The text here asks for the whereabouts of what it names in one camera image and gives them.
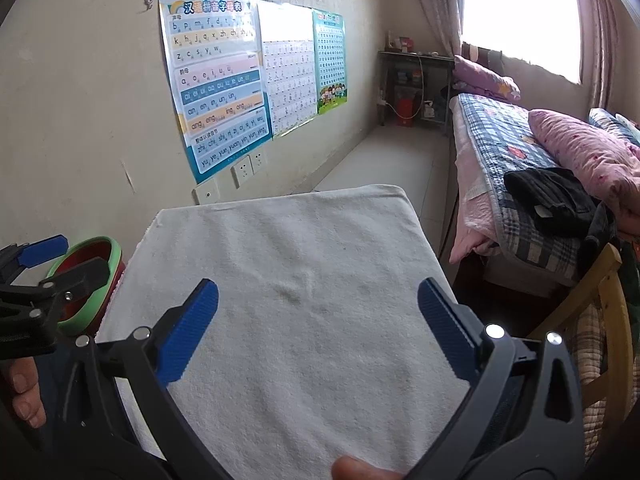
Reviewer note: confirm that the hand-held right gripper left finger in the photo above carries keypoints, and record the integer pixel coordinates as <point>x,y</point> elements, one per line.
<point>192,332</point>

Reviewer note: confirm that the person's right hand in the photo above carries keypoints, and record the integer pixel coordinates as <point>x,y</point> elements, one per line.
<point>360,470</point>

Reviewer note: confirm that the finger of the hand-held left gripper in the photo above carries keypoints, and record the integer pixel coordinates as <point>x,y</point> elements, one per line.
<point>80,277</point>
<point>45,251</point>

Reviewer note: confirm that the wall hook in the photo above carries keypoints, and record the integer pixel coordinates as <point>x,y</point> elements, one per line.
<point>145,4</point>

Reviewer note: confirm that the small red box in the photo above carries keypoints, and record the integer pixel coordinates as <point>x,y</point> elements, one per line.
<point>407,44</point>

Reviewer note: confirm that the bed with plaid sheet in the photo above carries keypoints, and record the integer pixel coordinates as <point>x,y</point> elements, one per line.
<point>500,150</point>

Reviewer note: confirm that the wooden chair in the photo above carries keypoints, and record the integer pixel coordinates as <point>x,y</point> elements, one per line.
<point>612,310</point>

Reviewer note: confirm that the bright window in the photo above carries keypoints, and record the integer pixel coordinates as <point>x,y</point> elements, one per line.
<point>520,10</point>

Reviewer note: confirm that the blue plaid pillow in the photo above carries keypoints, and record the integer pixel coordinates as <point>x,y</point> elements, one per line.
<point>612,125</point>

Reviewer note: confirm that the dark jacket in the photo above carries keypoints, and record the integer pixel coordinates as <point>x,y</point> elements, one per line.
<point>600,240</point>

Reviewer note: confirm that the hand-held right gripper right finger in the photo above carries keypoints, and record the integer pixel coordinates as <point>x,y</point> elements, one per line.
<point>445,330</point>

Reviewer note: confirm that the white single-hole wall outlet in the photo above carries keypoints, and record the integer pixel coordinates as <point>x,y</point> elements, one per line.
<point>206,192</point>

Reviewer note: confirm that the dark metal shelf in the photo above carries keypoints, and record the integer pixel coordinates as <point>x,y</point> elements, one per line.
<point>415,56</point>

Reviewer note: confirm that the person's left hand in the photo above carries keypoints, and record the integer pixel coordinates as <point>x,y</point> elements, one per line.
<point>25,380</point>

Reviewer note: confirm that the red bin with green rim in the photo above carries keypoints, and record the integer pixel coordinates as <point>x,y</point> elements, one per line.
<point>116,270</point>

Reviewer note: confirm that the plaid chair cushion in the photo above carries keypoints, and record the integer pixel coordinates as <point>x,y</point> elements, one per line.
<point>587,355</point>

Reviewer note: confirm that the white wall socket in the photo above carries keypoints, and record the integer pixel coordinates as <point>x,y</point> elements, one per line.
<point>242,172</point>
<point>259,161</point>

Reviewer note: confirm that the light patterned curtain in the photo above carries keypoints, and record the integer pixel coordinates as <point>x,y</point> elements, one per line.
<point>435,0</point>
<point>605,35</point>

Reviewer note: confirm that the small red bin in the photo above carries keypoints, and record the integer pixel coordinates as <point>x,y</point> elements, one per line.
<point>405,112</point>

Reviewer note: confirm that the black clothing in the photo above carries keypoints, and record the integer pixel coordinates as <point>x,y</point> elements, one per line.
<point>555,195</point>

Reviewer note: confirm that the purple pillow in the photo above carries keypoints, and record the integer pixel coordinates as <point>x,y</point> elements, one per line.
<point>482,77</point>

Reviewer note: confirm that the pink floral quilt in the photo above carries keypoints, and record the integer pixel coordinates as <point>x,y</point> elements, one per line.
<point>580,150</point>

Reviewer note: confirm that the small white appliance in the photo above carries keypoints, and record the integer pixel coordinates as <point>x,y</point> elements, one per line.
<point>428,111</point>

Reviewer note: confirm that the white chart wall poster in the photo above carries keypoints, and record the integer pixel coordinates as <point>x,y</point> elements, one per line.
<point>290,70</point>

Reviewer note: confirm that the green chart wall poster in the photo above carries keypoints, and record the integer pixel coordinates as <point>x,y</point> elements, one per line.
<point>330,60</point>

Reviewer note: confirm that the blue letter wall poster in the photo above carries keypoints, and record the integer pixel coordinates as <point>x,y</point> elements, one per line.
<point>215,85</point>

